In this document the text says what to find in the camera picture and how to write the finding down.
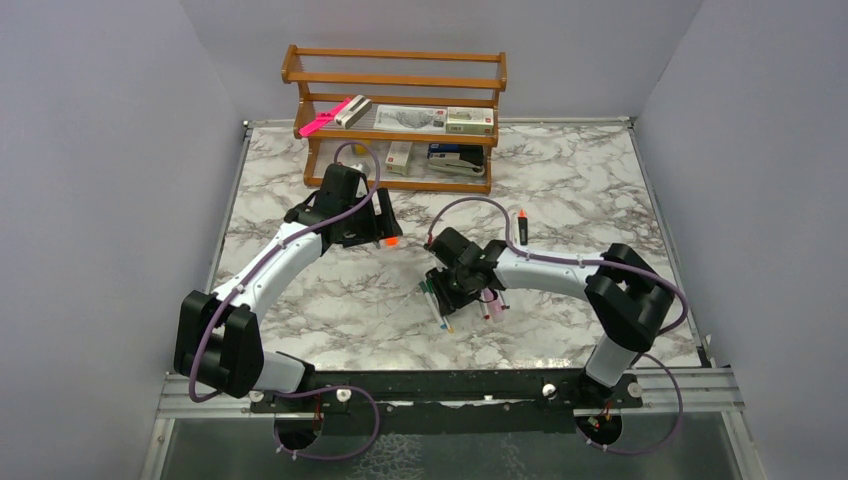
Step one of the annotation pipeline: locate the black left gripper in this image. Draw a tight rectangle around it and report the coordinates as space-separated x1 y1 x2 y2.
341 187 402 248

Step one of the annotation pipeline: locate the green cap white marker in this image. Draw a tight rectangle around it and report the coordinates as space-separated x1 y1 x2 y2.
424 279 455 334

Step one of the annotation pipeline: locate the orange cap black highlighter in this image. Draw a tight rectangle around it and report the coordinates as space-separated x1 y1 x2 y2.
517 209 529 246

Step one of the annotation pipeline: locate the teal cap white marker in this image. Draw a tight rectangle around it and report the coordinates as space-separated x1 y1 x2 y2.
418 280 450 331

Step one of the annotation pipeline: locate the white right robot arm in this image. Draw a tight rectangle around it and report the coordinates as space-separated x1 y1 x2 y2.
425 228 676 407

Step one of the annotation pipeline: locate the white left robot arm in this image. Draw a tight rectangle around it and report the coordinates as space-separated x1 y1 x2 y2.
173 164 402 411

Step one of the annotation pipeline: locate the pink highlighter pen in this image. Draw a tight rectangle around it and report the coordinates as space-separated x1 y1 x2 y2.
482 289 504 321

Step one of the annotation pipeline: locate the small white red box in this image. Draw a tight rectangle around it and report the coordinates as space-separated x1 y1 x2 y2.
385 141 413 175

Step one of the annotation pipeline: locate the black grey stapler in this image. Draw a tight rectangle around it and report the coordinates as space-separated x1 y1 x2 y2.
427 143 486 177

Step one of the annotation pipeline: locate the wooden two-tier shelf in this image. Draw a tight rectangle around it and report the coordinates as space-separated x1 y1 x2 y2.
281 45 508 194

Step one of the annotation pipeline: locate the green white staples box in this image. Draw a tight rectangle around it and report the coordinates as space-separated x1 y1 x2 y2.
445 107 495 135

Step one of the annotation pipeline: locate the black front mounting rail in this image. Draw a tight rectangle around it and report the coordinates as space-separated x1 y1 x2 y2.
250 368 643 435

